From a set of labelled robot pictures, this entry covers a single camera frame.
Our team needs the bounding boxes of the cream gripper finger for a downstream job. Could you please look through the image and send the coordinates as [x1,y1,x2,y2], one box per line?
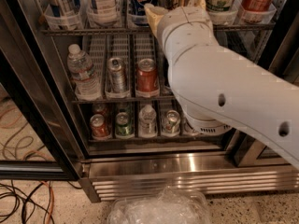
[187,0,206,10]

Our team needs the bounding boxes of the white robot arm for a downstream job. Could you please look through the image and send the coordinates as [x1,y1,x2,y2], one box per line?
[144,4,299,166]

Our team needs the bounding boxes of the white label bottle top shelf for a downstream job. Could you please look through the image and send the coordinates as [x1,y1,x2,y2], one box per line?
[88,0,118,26]

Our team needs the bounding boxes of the orange soda can middle shelf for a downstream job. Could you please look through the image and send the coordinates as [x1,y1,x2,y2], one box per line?
[136,59,158,92]

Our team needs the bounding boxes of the silver soda can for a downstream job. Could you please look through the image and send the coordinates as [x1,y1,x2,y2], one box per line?
[107,57,127,93]

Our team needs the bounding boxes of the clear water bottle middle shelf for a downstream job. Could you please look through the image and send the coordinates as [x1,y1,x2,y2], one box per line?
[67,44,101,101]

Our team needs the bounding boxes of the small water bottle bottom shelf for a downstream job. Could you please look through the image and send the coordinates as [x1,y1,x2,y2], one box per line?
[138,105,156,138]

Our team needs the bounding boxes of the rear red can bottom shelf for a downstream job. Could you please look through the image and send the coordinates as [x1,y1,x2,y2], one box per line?
[92,103,109,119]

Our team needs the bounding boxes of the red can shelf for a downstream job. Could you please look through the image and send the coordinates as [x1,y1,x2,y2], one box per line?
[92,103,109,119]
[90,114,109,138]

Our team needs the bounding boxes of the silver green can bottom shelf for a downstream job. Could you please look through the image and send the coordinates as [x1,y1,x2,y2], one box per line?
[163,110,180,134]

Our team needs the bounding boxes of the glass fridge door left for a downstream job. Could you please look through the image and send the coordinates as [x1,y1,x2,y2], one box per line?
[0,0,84,180]

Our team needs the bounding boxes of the steel fridge base grille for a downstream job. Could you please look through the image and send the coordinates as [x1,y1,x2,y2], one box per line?
[78,153,299,203]

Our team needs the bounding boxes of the clear plastic bag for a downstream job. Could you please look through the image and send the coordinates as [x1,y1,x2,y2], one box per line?
[107,187,212,224]

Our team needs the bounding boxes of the top wire shelf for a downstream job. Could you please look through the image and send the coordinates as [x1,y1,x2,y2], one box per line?
[40,22,275,36]

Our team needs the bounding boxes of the wire shelf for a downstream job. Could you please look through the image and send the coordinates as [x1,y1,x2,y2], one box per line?
[40,22,275,36]
[71,95,176,105]

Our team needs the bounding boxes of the middle wire shelf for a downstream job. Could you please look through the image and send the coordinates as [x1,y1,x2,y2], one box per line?
[71,95,176,105]

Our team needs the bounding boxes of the orange cable on floor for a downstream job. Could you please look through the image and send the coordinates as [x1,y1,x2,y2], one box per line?
[40,180,56,224]

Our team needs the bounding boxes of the black cables on floor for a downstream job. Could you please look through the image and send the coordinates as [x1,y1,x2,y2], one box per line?
[0,179,82,224]

